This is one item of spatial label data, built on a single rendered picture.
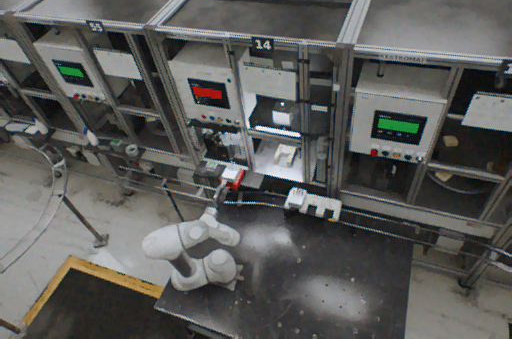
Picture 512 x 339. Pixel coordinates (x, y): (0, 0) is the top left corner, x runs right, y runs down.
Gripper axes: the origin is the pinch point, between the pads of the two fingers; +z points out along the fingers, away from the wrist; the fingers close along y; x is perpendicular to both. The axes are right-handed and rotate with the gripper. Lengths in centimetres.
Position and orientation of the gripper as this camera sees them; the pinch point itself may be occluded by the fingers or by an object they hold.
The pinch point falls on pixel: (225, 186)
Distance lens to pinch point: 258.8
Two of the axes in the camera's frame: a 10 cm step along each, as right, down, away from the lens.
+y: -1.1, -6.6, -7.4
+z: 3.5, -7.3, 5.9
